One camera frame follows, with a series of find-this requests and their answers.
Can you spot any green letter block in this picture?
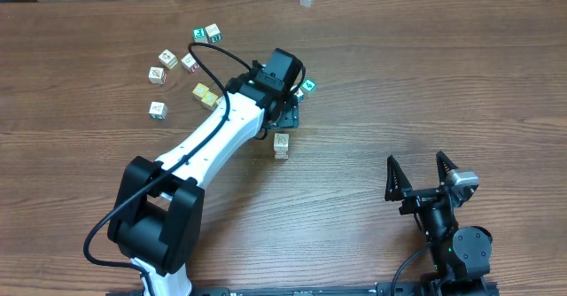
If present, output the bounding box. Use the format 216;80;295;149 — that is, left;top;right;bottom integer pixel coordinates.
192;27;209;43

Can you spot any red edged wooden block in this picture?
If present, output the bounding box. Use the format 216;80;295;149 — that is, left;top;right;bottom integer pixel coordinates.
275;151;289;160

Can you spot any plain wooden picture block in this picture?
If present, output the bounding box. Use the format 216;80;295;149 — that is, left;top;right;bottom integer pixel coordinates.
274;133;290;152

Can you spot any green number 4 block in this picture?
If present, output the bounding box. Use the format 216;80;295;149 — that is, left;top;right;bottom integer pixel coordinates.
300;78;317;97

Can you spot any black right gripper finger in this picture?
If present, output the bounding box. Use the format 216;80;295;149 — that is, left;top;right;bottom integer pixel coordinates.
384;155;413;201
436;151;458;185

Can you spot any blue edged picture block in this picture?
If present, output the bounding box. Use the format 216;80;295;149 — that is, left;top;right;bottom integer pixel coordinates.
295;89;305;103

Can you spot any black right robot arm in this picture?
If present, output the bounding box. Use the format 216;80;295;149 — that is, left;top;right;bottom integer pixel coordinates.
384;151;493;282

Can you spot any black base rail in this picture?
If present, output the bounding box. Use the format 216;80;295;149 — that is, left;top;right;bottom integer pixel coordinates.
105;280;501;296

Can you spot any yellow letter G block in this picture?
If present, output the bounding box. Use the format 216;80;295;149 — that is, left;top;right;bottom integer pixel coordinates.
192;83;209;100

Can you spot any teal number block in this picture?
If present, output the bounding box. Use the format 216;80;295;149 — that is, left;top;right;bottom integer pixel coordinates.
205;23;222;43

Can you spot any yellow edged picture block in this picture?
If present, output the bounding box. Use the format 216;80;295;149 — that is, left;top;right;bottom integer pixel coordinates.
159;50;178;69

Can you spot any red letter U block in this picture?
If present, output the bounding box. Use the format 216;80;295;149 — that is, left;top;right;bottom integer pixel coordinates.
181;53;199;73

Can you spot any red edged picture block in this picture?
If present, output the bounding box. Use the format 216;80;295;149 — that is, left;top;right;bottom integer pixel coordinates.
148;66;167;85

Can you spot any yellow letter O block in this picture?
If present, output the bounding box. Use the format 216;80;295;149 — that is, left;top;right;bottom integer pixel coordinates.
201;91;219;111

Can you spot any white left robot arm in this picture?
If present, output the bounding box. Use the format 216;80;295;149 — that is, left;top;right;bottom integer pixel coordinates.
107;49;306;295

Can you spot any teal edged picture block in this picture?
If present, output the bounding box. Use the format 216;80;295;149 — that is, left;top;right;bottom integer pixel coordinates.
149;101;167;120

